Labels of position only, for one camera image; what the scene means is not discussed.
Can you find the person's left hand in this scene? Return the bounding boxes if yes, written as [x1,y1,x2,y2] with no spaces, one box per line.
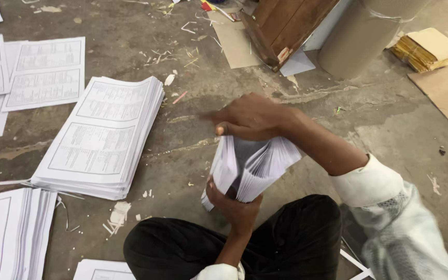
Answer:
[206,176,263,230]

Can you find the person's right hand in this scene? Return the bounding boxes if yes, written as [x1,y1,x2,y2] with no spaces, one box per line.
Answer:
[199,93,302,142]

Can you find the bundle of white paper sheets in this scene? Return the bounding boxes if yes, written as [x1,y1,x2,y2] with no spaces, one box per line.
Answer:
[201,134,302,212]

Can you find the person's black trousers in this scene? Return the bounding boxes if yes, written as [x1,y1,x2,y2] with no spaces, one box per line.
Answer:
[123,194,342,280]

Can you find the flat tan cardboard piece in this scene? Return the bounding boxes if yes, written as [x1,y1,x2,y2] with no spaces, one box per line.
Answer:
[208,10,263,69]

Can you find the brown wooden furniture piece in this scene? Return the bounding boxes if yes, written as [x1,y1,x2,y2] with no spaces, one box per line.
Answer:
[240,0,340,72]

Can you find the pale grey board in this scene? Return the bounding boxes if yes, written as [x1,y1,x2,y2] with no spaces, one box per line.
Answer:
[279,0,355,77]

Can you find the large brown paper roll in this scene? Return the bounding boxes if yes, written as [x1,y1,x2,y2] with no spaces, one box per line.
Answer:
[317,0,431,80]

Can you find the white paper strip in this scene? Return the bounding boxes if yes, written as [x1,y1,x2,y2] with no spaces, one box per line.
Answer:
[339,249,376,280]

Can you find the white paper sheet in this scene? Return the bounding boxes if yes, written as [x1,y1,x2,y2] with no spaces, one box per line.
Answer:
[73,259,136,280]

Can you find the thick stack of printed sheets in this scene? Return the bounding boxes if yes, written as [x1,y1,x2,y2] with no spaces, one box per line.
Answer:
[31,76,165,201]

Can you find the stack of yellow brown envelopes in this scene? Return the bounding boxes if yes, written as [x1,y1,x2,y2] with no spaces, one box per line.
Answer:
[390,27,448,74]

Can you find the brown cardboard sheet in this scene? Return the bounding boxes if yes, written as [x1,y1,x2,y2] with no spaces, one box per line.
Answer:
[408,64,448,144]

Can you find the printed double form sheet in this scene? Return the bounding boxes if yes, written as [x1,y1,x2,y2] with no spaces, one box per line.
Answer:
[2,37,86,113]

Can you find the stack of blank white sheets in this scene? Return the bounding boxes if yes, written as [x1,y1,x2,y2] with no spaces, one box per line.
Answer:
[0,188,58,280]

